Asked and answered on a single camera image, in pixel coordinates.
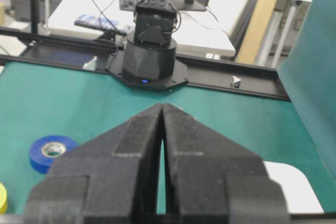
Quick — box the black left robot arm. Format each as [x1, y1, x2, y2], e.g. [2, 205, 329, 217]
[122, 0, 177, 84]

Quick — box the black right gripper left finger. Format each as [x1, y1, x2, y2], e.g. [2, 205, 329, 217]
[24, 104, 161, 223]

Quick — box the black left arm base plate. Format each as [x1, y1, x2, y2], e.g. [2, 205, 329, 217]
[106, 56, 188, 91]

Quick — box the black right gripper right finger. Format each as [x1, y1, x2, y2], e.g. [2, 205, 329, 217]
[163, 103, 290, 223]

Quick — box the white desk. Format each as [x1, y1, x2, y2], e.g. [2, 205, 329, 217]
[48, 0, 236, 57]

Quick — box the green cloth backdrop panel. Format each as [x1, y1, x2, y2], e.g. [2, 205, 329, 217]
[278, 0, 335, 178]

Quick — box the yellow tape roll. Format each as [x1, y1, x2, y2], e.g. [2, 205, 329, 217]
[0, 183, 8, 214]

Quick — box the black aluminium frame rail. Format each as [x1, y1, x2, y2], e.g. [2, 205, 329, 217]
[1, 28, 290, 101]

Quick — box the white plastic tray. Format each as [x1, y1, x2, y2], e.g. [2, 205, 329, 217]
[264, 161, 324, 214]

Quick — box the blue tape roll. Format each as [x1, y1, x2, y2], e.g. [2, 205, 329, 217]
[29, 135, 77, 174]

